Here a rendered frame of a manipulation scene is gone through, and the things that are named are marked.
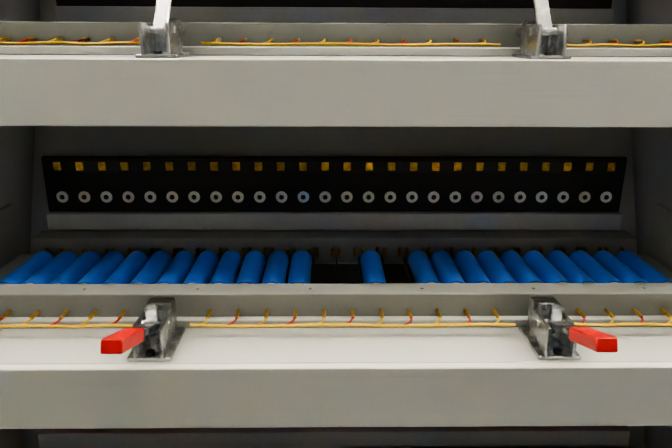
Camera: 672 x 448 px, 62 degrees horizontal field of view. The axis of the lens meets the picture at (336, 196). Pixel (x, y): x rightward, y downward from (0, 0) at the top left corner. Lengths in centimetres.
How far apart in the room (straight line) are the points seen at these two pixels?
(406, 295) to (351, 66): 17
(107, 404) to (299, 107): 23
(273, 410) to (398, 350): 9
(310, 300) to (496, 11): 34
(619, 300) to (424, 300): 14
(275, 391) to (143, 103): 21
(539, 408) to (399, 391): 9
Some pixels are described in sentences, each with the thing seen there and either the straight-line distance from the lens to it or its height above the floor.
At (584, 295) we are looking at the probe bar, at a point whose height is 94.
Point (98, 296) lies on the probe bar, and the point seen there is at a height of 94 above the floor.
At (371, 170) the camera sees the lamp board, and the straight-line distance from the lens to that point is 52.
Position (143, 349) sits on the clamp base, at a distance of 40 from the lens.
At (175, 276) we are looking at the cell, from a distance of 46.
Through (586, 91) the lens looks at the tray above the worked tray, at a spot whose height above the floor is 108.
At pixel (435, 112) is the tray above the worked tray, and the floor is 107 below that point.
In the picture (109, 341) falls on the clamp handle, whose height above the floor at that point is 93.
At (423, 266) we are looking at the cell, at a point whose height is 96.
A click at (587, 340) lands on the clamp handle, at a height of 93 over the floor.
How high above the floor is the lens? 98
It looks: 4 degrees up
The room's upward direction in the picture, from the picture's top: straight up
